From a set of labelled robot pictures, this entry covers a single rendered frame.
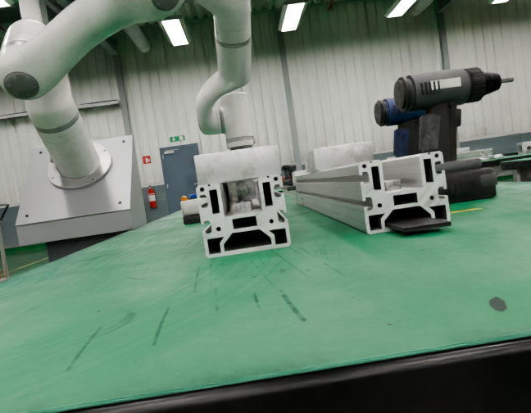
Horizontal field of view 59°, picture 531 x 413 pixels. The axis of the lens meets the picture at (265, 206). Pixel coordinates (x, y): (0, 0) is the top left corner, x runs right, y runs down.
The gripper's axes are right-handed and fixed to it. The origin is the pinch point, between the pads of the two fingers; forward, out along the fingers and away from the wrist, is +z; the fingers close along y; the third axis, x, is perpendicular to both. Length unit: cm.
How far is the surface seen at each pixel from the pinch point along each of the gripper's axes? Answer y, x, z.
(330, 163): -16, 53, -7
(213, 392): 1, 121, 3
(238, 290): 1, 104, 3
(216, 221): 3, 85, -1
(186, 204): 15.5, 21.1, -2.1
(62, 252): 54, 7, 7
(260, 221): -2, 85, 0
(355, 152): -21, 53, -8
